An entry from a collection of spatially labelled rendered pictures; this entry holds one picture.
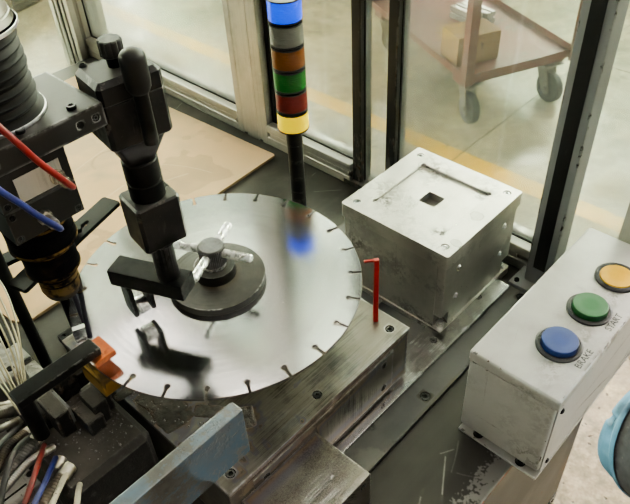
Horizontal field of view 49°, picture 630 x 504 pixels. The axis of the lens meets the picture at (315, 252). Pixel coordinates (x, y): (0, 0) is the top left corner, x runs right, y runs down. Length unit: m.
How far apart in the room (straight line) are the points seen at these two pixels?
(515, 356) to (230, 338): 0.31
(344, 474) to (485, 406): 0.18
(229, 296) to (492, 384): 0.31
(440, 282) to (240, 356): 0.32
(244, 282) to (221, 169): 0.57
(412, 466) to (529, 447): 0.14
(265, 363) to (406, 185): 0.41
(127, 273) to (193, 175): 0.62
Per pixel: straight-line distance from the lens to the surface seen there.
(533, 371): 0.79
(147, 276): 0.71
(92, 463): 0.77
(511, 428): 0.85
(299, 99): 0.97
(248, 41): 1.31
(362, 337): 0.86
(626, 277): 0.92
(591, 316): 0.85
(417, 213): 0.96
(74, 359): 0.73
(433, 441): 0.90
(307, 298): 0.77
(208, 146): 1.40
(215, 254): 0.76
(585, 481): 1.81
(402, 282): 0.98
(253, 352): 0.72
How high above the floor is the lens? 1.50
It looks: 42 degrees down
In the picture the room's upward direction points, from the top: 4 degrees counter-clockwise
